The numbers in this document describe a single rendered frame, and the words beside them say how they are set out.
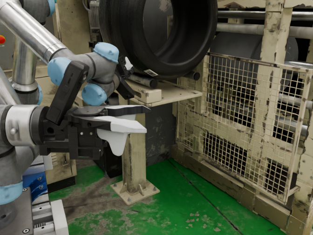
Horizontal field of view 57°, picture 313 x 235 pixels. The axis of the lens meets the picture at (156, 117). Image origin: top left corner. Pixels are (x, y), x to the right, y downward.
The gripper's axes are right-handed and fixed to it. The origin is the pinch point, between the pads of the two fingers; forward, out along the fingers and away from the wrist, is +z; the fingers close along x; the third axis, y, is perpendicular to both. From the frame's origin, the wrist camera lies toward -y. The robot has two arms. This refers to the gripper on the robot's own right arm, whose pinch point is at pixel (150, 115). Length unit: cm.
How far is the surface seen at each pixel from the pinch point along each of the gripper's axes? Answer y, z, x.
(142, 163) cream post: 65, -12, -136
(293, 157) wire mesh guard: 38, 64, -80
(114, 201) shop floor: 90, -30, -128
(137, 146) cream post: 51, -15, -132
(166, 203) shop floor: 90, 5, -127
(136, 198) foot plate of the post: 88, -15, -130
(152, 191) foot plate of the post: 87, -5, -138
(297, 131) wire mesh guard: 25, 64, -78
